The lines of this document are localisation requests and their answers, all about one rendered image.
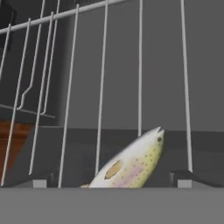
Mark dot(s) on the grey oven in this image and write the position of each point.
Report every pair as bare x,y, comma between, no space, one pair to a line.
131,73

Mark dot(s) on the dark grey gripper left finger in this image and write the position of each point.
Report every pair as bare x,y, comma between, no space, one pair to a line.
40,181

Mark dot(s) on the spotted trout fish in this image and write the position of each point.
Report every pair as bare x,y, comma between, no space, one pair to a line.
134,163

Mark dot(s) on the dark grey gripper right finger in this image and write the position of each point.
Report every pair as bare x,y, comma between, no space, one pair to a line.
184,179

